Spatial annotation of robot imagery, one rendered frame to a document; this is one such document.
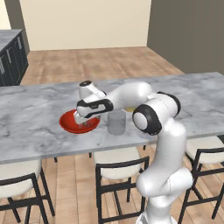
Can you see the black stool with cream seat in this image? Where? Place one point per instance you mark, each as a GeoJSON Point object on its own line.
{"type": "Point", "coordinates": [17, 175]}
{"type": "Point", "coordinates": [116, 163]}
{"type": "Point", "coordinates": [204, 147]}

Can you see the dark cupboard run, grey top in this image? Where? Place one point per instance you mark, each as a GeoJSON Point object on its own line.
{"type": "Point", "coordinates": [13, 58]}

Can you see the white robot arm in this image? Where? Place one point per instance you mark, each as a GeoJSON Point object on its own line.
{"type": "Point", "coordinates": [169, 140]}

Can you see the clear glass cup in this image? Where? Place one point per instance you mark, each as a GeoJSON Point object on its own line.
{"type": "Point", "coordinates": [116, 126]}

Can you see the red bowl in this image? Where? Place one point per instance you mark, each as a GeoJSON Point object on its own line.
{"type": "Point", "coordinates": [67, 123]}

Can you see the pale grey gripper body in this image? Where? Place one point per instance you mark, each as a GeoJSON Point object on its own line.
{"type": "Point", "coordinates": [78, 117]}

